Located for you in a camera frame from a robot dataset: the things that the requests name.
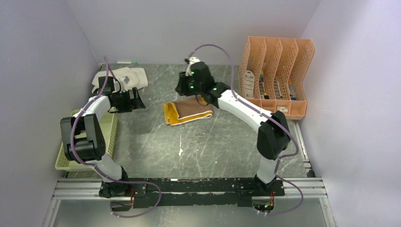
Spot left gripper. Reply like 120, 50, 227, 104
113, 87, 145, 114

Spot yellow brown bear towel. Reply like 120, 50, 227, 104
163, 96, 213, 126

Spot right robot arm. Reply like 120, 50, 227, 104
175, 57, 290, 196

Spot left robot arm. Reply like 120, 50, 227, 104
60, 76, 146, 198

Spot white crumpled towel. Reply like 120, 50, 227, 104
92, 67, 148, 93

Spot green plastic basket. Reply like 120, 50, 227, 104
55, 109, 119, 171

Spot white green marker pen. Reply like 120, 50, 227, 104
116, 61, 137, 64

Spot white tag in organizer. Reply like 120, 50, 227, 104
244, 70, 255, 98

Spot orange file organizer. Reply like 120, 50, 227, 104
238, 36, 314, 120

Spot small white box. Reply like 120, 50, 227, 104
277, 106, 288, 114

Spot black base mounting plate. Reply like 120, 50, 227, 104
99, 177, 286, 209

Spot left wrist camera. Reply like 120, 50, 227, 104
120, 76, 130, 92

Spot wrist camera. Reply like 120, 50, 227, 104
184, 57, 201, 76
120, 76, 130, 92

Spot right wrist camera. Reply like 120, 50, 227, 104
184, 57, 201, 76

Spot aluminium frame rails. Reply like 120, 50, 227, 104
42, 123, 337, 227

